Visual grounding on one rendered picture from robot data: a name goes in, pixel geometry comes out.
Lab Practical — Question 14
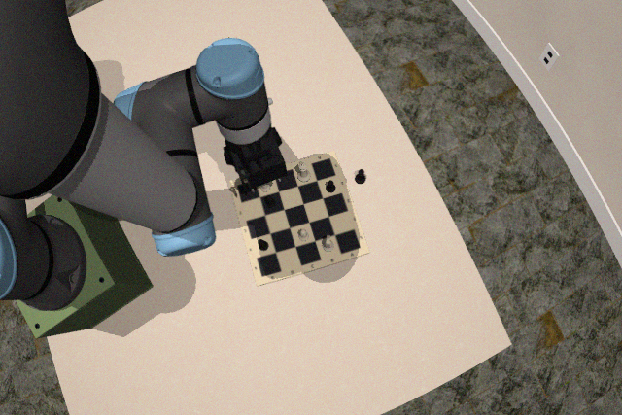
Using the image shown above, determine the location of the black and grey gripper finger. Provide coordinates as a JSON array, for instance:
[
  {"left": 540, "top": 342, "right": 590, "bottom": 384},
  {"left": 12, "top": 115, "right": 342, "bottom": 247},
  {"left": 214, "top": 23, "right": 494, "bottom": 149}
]
[
  {"left": 272, "top": 127, "right": 282, "bottom": 147},
  {"left": 224, "top": 146, "right": 246, "bottom": 175}
]

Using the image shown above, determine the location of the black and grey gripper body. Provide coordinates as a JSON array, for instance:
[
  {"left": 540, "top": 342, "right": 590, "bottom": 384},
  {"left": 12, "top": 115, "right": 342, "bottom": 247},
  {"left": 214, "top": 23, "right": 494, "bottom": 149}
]
[{"left": 225, "top": 125, "right": 288, "bottom": 192}]

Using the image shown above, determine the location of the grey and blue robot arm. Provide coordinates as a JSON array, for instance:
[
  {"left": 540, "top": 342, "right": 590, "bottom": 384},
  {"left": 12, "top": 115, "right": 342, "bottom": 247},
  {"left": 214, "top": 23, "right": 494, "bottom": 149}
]
[{"left": 0, "top": 0, "right": 273, "bottom": 311}]

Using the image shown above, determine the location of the cream and black chessboard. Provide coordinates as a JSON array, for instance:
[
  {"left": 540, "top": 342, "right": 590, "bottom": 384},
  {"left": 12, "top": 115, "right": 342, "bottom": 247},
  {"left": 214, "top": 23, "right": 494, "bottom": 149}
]
[{"left": 229, "top": 151, "right": 370, "bottom": 286}]

